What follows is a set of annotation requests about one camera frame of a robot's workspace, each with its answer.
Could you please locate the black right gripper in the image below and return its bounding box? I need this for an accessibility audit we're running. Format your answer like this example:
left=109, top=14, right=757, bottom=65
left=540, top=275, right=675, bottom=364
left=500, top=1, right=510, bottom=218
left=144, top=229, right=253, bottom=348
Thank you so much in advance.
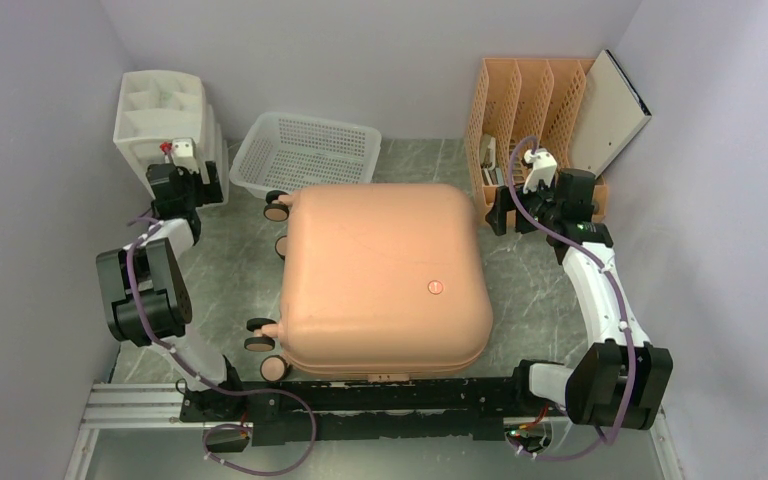
left=486, top=175, right=562, bottom=236

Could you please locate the black suitcase wheel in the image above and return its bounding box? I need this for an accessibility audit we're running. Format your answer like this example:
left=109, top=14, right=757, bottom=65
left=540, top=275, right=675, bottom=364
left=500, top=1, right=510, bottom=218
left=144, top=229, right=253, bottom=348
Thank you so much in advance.
left=244, top=317, right=292, bottom=382
left=263, top=190, right=293, bottom=222

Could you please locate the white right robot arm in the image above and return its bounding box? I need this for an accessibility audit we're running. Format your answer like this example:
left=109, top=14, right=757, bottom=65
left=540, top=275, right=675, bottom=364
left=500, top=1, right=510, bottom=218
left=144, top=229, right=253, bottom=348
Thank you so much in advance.
left=486, top=169, right=674, bottom=444

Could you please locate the orange plastic file rack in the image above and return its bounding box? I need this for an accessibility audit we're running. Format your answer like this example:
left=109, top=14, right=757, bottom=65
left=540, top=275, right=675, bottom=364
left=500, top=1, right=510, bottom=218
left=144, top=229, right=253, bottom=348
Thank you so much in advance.
left=464, top=58, right=595, bottom=226

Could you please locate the white plastic mesh basket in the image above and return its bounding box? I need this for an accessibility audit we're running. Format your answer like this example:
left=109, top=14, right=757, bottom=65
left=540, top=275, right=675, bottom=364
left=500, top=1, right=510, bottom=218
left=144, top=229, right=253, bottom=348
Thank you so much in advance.
left=229, top=112, right=382, bottom=199

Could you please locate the white plastic drawer organizer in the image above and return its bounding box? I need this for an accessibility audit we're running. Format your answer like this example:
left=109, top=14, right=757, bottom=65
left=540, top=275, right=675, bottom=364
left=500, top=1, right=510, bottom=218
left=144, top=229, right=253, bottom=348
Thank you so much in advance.
left=113, top=70, right=229, bottom=205

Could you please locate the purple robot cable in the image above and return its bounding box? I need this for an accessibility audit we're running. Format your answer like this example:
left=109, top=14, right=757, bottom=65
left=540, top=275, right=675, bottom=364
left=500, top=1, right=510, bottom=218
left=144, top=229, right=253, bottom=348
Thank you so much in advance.
left=105, top=212, right=319, bottom=479

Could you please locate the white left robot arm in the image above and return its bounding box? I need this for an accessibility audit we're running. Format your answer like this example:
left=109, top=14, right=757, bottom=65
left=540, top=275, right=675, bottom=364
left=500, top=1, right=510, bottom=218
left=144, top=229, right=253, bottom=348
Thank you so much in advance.
left=96, top=163, right=246, bottom=420

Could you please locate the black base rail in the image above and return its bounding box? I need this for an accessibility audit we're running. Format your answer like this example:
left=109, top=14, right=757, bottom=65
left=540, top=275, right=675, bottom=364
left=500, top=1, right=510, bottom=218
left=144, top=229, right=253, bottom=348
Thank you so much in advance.
left=179, top=376, right=561, bottom=446

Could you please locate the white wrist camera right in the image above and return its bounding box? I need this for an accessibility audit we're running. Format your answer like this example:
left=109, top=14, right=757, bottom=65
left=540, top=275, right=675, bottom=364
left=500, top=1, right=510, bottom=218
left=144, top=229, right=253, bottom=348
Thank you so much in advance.
left=522, top=148, right=558, bottom=190

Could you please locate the pink hard-shell suitcase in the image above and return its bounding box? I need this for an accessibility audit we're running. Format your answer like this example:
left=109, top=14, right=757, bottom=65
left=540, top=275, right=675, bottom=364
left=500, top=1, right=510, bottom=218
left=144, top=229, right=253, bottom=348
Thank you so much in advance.
left=256, top=183, right=493, bottom=378

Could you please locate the white flat board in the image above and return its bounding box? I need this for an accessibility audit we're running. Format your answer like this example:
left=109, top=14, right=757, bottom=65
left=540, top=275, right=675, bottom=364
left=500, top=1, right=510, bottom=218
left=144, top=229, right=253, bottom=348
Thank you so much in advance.
left=569, top=49, right=652, bottom=176

